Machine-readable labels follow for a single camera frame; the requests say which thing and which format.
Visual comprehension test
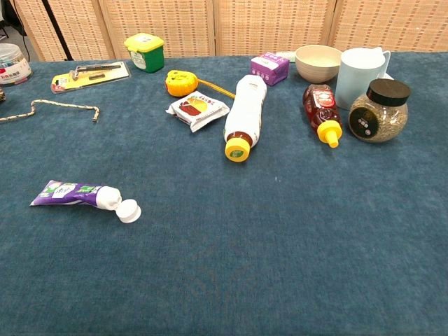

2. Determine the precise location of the purple white toothpaste tube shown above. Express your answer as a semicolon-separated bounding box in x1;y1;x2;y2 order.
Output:
29;180;142;225

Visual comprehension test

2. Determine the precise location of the white drink bottle yellow cap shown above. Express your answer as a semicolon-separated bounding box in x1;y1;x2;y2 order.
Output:
223;74;268;162

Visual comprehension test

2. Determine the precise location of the white red snack packet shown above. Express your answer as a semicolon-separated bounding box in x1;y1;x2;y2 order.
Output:
165;90;230;133

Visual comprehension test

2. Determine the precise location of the blue table cloth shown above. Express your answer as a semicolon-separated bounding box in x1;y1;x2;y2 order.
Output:
0;52;448;336

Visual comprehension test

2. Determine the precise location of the yellow orange tape measure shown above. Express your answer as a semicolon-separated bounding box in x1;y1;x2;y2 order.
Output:
164;69;236;99

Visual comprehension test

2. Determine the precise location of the purple tissue pack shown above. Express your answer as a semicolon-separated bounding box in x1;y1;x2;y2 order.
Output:
250;52;291;87

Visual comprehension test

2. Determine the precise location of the red sauce bottle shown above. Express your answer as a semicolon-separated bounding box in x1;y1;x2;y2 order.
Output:
302;83;344;149

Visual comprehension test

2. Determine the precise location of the teal brush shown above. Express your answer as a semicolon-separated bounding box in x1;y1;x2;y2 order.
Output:
274;50;298;63

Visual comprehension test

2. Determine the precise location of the green container yellow lid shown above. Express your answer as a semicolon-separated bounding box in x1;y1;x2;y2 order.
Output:
123;32;165;74

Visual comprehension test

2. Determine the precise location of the beige bowl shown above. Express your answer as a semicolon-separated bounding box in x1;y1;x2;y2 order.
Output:
294;45;343;84

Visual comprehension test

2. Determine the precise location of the light blue cup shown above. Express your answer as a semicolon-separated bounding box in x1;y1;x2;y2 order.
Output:
335;46;391;111

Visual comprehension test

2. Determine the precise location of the razor in yellow blister pack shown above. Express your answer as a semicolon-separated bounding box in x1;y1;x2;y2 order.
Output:
50;60;131;95

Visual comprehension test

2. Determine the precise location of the glass seed jar black lid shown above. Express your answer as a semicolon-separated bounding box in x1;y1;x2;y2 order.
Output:
348;78;412;144

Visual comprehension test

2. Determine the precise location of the black tripod stand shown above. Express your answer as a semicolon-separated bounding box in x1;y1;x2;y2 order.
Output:
41;0;74;61

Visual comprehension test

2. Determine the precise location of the clear plastic jar of clips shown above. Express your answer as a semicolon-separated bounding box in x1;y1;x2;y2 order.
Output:
0;43;33;88

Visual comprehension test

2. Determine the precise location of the braided beige rope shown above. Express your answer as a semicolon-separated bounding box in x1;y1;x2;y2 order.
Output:
0;87;101;124

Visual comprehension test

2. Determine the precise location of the black floor cable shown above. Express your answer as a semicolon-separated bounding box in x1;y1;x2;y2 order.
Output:
13;0;32;59

